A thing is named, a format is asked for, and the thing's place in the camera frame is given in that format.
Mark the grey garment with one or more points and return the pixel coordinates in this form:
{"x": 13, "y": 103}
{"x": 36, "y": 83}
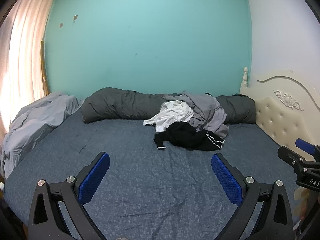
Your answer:
{"x": 207, "y": 110}

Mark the pink curtain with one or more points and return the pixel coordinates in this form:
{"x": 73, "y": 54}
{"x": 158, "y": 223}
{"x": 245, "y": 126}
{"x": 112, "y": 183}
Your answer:
{"x": 22, "y": 55}

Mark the black sweater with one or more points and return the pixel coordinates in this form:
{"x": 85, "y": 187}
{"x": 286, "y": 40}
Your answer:
{"x": 185, "y": 135}

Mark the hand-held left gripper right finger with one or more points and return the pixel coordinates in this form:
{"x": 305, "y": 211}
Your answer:
{"x": 226, "y": 180}

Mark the wooden window frame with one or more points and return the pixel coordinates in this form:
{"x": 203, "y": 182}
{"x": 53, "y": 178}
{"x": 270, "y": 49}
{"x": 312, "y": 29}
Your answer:
{"x": 44, "y": 72}

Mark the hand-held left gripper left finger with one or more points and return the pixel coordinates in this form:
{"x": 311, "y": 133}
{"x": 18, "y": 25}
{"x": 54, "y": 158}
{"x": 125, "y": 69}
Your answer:
{"x": 93, "y": 177}

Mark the white shirt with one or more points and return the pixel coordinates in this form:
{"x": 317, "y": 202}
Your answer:
{"x": 172, "y": 115}

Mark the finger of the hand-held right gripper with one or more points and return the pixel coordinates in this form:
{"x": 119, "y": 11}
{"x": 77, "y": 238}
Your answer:
{"x": 290, "y": 156}
{"x": 305, "y": 146}

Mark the person's right hand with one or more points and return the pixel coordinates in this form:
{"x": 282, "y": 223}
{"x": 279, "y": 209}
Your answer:
{"x": 303, "y": 200}

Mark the dark grey duvet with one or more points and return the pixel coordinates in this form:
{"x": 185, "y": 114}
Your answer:
{"x": 120, "y": 105}

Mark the blue bed sheet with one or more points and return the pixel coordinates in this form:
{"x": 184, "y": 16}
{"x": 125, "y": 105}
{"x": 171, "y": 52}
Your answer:
{"x": 140, "y": 160}

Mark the cream tufted headboard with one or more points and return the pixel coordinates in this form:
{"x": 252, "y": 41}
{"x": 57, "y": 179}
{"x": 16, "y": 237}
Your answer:
{"x": 277, "y": 120}

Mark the light grey quilt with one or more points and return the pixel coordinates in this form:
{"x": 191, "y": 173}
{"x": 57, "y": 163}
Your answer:
{"x": 32, "y": 125}

